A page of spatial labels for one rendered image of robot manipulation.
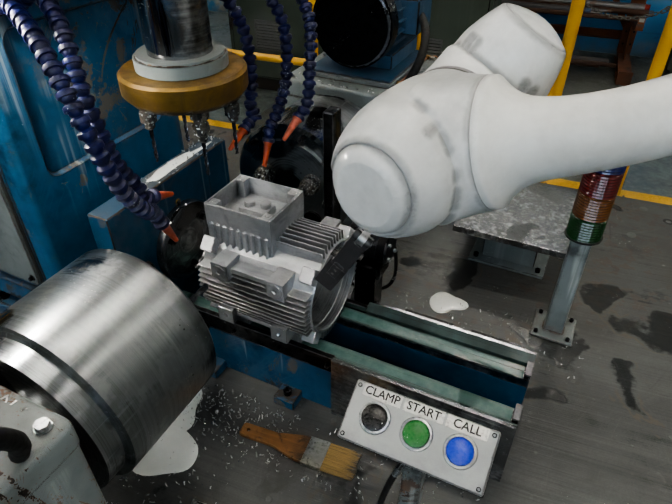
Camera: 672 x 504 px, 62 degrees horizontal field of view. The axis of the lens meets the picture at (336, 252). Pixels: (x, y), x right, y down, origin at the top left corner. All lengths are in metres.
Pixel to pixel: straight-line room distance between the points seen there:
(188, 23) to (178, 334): 0.40
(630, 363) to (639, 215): 0.56
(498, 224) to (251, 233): 0.60
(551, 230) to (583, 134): 0.87
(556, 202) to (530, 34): 0.87
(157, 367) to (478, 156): 0.46
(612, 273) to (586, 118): 1.01
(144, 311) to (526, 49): 0.50
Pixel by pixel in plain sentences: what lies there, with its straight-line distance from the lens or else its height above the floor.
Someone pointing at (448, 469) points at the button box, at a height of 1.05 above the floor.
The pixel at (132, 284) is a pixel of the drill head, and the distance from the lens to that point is 0.73.
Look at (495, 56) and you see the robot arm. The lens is 0.54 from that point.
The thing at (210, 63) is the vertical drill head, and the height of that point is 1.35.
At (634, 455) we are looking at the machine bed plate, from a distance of 1.07.
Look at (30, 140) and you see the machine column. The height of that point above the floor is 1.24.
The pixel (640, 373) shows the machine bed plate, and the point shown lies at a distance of 1.20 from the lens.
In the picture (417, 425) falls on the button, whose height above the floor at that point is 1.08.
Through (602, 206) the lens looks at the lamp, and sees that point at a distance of 1.02.
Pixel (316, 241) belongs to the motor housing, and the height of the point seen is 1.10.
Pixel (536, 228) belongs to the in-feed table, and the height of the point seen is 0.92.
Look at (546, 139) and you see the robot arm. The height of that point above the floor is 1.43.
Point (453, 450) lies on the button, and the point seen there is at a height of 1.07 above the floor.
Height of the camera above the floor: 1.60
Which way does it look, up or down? 37 degrees down
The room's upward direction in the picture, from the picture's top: straight up
